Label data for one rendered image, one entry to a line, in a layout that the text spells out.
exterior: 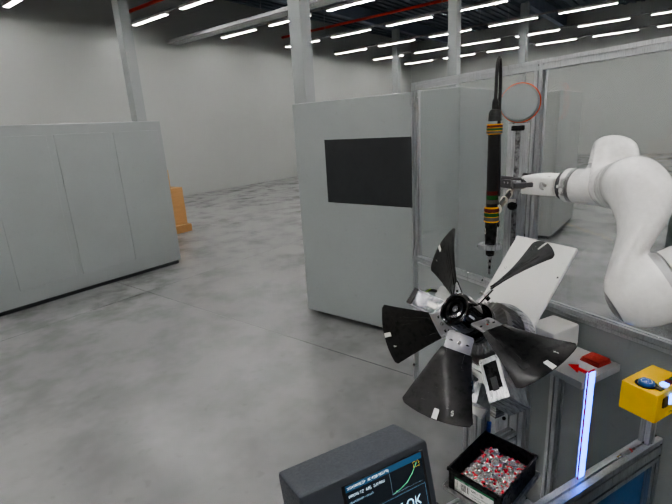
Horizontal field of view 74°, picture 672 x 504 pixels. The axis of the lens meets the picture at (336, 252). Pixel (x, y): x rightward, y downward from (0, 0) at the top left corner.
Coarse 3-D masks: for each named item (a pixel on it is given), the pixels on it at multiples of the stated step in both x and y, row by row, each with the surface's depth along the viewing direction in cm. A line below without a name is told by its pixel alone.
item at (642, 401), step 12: (648, 372) 133; (660, 372) 133; (624, 384) 130; (636, 384) 128; (624, 396) 131; (636, 396) 127; (648, 396) 124; (660, 396) 123; (624, 408) 131; (636, 408) 128; (648, 408) 125; (660, 408) 124; (648, 420) 126
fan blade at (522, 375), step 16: (496, 336) 137; (512, 336) 136; (528, 336) 136; (544, 336) 135; (496, 352) 132; (512, 352) 130; (528, 352) 129; (544, 352) 128; (512, 368) 126; (528, 368) 125; (544, 368) 123; (528, 384) 121
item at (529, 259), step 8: (528, 248) 155; (536, 248) 147; (544, 248) 142; (528, 256) 145; (536, 256) 140; (544, 256) 137; (552, 256) 134; (520, 264) 144; (528, 264) 140; (536, 264) 136; (512, 272) 143; (520, 272) 139; (504, 280) 143
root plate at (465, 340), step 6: (450, 330) 151; (450, 336) 150; (456, 336) 150; (462, 336) 150; (468, 336) 150; (450, 342) 149; (456, 342) 149; (462, 342) 149; (468, 342) 149; (450, 348) 149; (456, 348) 149; (462, 348) 149; (468, 348) 149; (468, 354) 148
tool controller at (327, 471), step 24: (384, 432) 90; (408, 432) 88; (336, 456) 83; (360, 456) 82; (384, 456) 80; (408, 456) 82; (288, 480) 78; (312, 480) 77; (336, 480) 75; (360, 480) 77; (384, 480) 79; (408, 480) 81; (432, 480) 84
